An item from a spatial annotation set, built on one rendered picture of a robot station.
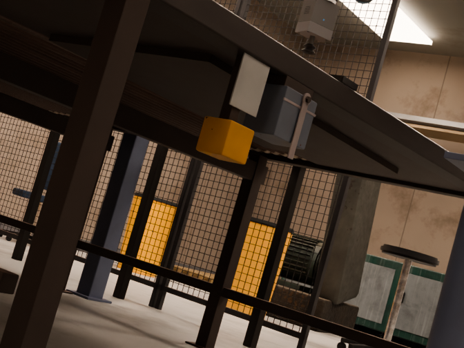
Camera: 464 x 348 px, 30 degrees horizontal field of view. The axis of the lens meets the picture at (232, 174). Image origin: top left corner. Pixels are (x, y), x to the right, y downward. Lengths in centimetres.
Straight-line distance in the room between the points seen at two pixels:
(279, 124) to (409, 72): 893
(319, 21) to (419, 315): 578
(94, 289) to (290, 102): 258
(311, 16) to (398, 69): 853
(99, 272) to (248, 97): 260
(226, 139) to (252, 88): 15
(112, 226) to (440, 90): 684
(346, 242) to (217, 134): 511
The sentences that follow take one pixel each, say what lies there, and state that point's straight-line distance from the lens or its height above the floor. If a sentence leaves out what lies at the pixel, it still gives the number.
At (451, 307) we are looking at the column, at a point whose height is 45.
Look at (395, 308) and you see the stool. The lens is 559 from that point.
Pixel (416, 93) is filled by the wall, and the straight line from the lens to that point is 1078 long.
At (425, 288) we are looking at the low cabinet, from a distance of 805.
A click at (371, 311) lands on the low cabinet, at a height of 24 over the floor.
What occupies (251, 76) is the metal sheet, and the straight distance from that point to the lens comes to 195.
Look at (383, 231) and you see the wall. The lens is 1050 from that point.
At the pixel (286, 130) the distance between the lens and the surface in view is 203.
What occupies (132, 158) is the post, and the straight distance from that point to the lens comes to 443.
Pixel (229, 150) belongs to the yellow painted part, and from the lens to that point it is 188.
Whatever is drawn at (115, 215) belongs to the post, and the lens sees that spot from 442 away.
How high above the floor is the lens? 43
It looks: 5 degrees up
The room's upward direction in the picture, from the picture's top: 16 degrees clockwise
